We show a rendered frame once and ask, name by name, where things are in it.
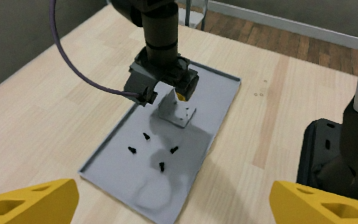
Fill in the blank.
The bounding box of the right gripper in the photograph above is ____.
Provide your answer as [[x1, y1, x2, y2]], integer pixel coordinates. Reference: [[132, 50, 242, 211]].
[[128, 38, 200, 102]]

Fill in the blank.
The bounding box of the grey l-shaped bracket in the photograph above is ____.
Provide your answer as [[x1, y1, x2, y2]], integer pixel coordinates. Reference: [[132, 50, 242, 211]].
[[158, 86, 196, 129]]

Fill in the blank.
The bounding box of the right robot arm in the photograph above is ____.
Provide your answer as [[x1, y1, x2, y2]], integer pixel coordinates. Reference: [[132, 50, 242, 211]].
[[111, 0, 358, 200]]

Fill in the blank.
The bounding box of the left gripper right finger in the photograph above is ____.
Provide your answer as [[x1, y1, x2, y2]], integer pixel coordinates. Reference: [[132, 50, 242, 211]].
[[269, 181, 358, 224]]

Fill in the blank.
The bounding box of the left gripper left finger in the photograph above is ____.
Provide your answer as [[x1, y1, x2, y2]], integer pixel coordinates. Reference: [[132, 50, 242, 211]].
[[0, 178, 79, 224]]

